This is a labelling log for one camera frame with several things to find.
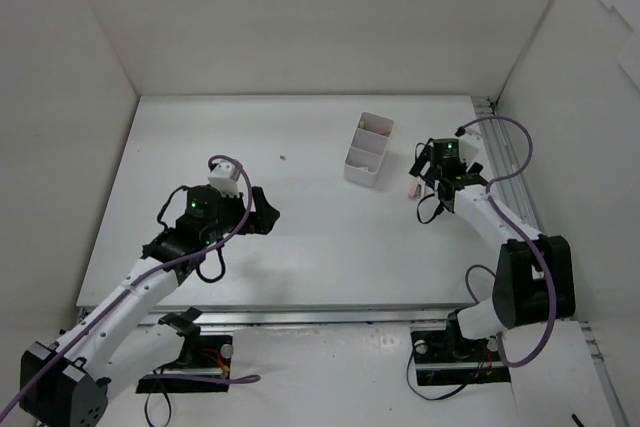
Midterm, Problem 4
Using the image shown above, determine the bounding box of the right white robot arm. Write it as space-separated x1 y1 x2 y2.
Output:
410 138 576 359

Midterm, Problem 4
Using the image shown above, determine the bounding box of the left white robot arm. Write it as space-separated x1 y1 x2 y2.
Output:
18 185 280 426

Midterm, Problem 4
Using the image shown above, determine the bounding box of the white three-compartment organizer box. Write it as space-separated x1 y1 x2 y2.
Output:
343 112 394 188

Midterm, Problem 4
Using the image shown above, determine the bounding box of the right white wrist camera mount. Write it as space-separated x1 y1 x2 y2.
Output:
455 127 484 165

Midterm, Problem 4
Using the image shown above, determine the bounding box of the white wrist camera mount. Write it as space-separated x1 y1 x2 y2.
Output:
455 127 484 165
207 159 241 198

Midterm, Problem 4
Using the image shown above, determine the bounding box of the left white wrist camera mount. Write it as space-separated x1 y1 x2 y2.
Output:
207 159 241 198

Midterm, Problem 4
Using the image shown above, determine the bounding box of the aluminium rail right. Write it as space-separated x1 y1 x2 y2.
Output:
472 96 546 248

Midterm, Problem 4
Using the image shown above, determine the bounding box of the aluminium rail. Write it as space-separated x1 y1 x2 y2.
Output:
74 302 501 331
472 96 546 248

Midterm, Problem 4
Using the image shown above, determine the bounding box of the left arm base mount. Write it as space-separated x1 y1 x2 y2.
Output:
135 328 233 394

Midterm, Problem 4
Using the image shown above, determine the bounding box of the aluminium rail front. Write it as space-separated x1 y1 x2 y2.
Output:
74 302 501 331

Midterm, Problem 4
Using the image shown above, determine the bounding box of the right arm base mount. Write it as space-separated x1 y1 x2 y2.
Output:
405 321 511 402

